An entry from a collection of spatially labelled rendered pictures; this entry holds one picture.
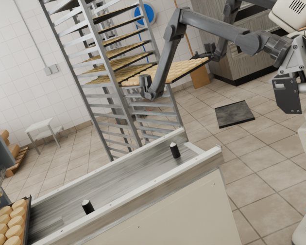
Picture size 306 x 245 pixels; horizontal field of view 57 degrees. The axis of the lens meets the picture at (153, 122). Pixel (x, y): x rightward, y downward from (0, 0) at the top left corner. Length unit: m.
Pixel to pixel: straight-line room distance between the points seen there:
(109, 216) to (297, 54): 0.83
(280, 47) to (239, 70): 3.38
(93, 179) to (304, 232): 1.00
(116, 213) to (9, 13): 4.49
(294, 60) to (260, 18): 3.47
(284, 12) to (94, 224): 1.01
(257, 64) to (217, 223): 3.66
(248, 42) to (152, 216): 0.71
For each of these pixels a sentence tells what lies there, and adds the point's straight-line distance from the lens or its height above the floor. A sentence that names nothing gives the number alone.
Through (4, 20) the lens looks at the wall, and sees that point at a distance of 5.18.
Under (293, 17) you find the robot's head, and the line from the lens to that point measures 1.22.
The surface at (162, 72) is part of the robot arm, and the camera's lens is 1.44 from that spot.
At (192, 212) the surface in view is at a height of 0.73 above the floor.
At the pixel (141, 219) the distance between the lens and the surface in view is 0.98.
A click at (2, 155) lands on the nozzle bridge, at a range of 1.35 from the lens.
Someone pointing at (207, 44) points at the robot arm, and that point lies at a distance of 1.95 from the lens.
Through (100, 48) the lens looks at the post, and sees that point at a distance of 1.96.
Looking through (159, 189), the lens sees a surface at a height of 0.87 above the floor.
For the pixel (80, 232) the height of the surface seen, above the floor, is 0.87.
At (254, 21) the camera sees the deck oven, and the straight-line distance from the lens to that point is 4.51.
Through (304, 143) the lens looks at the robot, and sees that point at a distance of 1.42.
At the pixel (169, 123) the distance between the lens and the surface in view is 2.48.
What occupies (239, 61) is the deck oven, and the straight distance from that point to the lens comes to 4.45.
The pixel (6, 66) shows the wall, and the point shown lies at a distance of 5.22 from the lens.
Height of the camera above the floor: 1.40
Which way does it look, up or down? 20 degrees down
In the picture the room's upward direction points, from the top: 20 degrees counter-clockwise
